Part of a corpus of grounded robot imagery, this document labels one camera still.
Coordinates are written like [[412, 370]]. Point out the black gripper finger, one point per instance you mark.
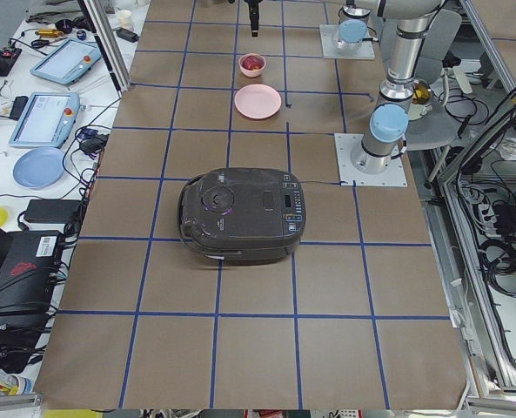
[[253, 8]]

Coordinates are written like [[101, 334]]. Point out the red apple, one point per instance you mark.
[[252, 63]]

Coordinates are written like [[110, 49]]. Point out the small pink bowl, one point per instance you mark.
[[251, 74]]

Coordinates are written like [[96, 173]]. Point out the pink plate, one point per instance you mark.
[[257, 101]]

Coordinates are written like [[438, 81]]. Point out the blue plate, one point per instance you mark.
[[39, 168]]

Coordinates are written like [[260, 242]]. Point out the white paper cup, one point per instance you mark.
[[124, 18]]

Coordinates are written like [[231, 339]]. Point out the upper teach pendant tablet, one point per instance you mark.
[[67, 63]]

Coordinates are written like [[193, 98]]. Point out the teach pendant tablet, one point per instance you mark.
[[67, 63], [46, 120]]

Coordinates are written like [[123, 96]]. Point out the dark grey rice cooker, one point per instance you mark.
[[242, 214]]

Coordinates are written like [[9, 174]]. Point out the grey office chair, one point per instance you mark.
[[436, 128]]

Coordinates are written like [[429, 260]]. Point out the lower teach pendant tablet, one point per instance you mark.
[[46, 120]]

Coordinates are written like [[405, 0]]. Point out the black power adapter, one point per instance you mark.
[[51, 211]]

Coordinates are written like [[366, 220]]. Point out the black computer case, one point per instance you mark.
[[29, 261]]

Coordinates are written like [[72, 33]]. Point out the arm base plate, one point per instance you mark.
[[358, 168], [362, 52]]

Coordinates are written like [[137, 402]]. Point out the aluminium frame post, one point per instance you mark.
[[106, 41]]

